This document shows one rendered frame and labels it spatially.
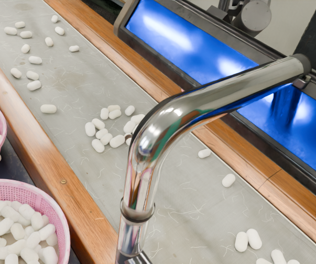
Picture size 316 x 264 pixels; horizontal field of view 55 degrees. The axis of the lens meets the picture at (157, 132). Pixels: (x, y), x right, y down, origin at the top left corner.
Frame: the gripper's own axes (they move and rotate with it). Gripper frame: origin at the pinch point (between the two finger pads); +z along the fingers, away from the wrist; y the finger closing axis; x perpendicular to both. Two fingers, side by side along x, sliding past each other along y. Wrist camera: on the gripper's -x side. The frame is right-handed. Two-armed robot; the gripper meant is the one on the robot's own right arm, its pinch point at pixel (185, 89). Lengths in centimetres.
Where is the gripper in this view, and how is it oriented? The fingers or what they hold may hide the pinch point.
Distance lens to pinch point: 67.6
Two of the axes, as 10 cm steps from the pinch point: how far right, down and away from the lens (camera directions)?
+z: -6.9, 7.3, 0.1
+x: 3.9, 3.5, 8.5
